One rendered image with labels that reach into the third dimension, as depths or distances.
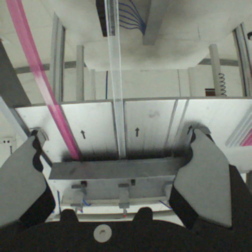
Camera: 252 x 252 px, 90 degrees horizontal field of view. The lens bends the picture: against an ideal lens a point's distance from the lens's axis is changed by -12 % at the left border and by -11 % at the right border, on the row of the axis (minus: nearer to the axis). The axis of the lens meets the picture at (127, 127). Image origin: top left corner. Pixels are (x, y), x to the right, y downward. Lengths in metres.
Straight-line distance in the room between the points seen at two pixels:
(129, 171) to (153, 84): 1.80
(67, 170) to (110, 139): 0.13
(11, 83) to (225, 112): 0.40
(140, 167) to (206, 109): 0.18
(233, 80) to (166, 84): 1.09
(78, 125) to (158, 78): 1.89
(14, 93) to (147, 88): 1.84
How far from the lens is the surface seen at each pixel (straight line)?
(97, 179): 0.33
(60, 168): 0.37
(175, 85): 2.14
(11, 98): 0.31
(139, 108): 0.25
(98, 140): 0.31
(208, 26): 0.73
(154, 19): 0.56
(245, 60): 0.72
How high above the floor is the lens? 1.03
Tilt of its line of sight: 2 degrees down
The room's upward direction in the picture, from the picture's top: 178 degrees clockwise
